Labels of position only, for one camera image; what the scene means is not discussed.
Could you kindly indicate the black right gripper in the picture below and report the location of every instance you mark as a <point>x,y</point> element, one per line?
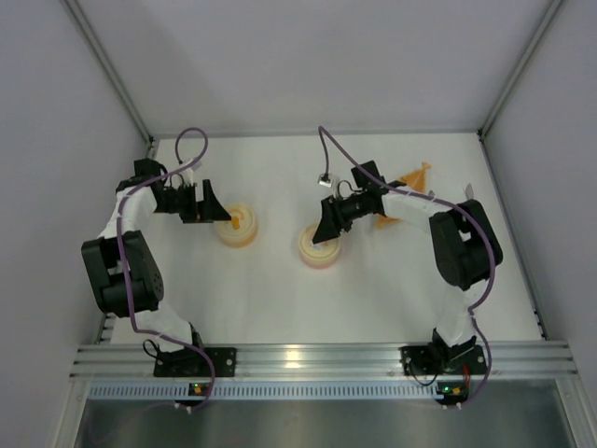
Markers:
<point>334,215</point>

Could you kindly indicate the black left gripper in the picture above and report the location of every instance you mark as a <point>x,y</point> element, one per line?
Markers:
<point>200,202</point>

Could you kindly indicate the metal tongs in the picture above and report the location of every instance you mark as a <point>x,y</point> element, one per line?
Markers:
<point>467,193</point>

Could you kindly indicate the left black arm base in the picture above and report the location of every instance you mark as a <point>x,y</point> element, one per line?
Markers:
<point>186,363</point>

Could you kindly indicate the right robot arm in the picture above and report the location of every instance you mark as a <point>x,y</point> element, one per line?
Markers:
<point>464,244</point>

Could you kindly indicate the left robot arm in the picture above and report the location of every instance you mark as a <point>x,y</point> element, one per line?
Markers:
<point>124,276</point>

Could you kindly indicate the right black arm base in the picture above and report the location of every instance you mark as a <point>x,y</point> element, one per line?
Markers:
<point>426,361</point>

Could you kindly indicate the woven fish-shaped basket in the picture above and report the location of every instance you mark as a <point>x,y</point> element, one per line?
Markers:
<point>416,180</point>

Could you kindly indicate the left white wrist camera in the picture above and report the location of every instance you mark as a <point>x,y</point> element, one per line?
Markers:
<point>187,176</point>

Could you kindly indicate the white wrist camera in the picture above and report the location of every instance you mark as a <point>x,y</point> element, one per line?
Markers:
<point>187,176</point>
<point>327,180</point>

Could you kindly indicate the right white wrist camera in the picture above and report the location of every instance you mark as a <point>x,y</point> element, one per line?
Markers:
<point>327,180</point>

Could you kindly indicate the right aluminium frame post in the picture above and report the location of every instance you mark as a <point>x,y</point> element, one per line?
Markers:
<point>538,34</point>

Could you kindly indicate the aluminium frame post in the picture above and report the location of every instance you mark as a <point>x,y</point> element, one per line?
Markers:
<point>538,34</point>
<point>84,27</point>

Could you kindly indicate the slotted grey cable duct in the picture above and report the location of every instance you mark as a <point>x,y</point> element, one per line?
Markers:
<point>182,391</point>

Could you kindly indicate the left aluminium frame post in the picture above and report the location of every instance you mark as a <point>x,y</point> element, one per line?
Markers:
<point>84,27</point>

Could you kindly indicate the aluminium front rail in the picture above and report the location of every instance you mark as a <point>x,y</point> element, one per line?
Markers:
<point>327,362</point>

